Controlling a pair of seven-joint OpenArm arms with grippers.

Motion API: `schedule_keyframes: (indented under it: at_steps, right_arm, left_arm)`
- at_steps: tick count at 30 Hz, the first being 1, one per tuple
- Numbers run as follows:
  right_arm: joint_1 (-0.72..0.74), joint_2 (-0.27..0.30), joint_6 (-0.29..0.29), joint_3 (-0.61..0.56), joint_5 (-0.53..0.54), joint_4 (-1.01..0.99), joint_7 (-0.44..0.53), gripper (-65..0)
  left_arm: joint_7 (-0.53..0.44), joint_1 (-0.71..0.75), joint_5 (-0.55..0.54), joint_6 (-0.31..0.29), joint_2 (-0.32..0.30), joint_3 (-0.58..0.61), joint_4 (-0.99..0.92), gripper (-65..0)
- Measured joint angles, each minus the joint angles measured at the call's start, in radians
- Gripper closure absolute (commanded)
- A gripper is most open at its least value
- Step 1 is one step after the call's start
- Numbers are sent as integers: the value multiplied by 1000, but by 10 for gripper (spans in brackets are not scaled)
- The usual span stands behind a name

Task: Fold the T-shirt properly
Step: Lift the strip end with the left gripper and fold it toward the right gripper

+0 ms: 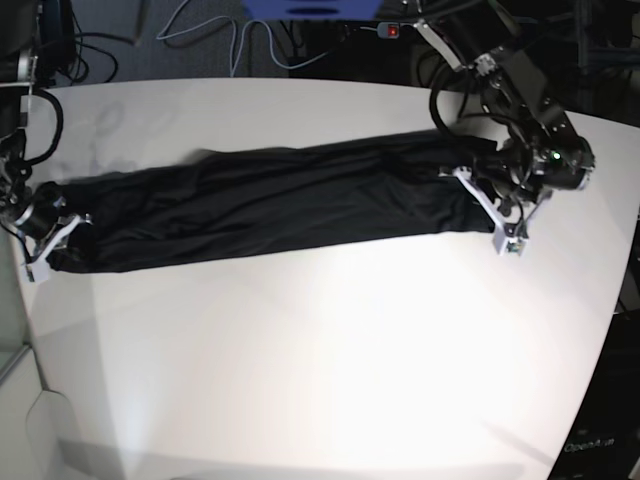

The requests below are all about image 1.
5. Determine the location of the black OpenArm case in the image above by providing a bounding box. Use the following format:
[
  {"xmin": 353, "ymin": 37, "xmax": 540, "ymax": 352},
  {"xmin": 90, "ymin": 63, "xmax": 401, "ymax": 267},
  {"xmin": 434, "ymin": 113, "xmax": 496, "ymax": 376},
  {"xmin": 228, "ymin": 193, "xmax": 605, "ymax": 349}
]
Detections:
[{"xmin": 549, "ymin": 310, "xmax": 639, "ymax": 479}]

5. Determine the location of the white power strip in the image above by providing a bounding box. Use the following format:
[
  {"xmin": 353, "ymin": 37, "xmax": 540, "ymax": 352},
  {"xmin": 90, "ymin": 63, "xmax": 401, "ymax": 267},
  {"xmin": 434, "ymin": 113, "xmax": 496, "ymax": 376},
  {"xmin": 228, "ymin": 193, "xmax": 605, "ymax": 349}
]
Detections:
[{"xmin": 375, "ymin": 21, "xmax": 415, "ymax": 40}]

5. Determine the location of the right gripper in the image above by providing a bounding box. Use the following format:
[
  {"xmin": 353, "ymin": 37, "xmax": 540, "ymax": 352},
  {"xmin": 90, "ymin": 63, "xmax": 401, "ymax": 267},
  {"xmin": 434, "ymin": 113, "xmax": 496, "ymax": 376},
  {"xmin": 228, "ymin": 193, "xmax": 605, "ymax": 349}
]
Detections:
[{"xmin": 9, "ymin": 184, "xmax": 97, "ymax": 284}]

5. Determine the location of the blue plastic box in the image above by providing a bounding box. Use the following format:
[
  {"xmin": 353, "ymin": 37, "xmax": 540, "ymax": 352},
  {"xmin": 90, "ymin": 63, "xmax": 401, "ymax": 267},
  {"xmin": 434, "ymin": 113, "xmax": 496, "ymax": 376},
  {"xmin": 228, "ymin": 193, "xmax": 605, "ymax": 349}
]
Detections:
[{"xmin": 242, "ymin": 0, "xmax": 382, "ymax": 21}]

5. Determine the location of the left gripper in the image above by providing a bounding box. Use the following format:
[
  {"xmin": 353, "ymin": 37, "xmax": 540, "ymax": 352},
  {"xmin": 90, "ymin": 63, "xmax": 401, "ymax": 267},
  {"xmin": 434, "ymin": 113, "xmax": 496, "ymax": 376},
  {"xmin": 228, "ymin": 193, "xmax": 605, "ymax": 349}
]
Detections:
[{"xmin": 438, "ymin": 159, "xmax": 553, "ymax": 256}]

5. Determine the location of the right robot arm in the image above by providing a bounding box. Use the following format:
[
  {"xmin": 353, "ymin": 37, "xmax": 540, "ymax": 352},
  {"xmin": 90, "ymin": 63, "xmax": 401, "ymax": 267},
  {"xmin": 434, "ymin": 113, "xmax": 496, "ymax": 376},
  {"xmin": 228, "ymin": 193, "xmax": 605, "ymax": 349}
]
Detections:
[{"xmin": 1, "ymin": 47, "xmax": 93, "ymax": 283}]

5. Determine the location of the black device on stand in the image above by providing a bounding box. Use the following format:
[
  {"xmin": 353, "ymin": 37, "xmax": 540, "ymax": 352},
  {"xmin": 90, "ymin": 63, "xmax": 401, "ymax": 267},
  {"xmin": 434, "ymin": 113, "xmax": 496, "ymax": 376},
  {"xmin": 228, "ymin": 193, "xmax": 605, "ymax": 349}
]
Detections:
[{"xmin": 35, "ymin": 0, "xmax": 77, "ymax": 88}]

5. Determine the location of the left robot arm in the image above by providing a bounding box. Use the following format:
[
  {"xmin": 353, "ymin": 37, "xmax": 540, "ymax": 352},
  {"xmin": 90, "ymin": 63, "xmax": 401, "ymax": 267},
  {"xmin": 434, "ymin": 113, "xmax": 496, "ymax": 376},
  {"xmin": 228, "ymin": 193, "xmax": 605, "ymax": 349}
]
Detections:
[{"xmin": 400, "ymin": 1, "xmax": 595, "ymax": 255}]

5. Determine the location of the light grey cable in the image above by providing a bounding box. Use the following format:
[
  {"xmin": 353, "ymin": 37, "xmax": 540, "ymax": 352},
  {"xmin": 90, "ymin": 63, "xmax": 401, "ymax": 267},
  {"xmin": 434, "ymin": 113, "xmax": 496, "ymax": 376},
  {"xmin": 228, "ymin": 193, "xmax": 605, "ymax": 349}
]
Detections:
[{"xmin": 157, "ymin": 9, "xmax": 351, "ymax": 77}]

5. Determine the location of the dark long-sleeve T-shirt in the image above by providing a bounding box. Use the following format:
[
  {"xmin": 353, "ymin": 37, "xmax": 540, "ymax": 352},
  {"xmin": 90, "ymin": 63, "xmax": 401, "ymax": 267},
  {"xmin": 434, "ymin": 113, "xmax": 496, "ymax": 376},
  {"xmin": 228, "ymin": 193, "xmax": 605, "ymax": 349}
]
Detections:
[{"xmin": 62, "ymin": 131, "xmax": 493, "ymax": 274}]

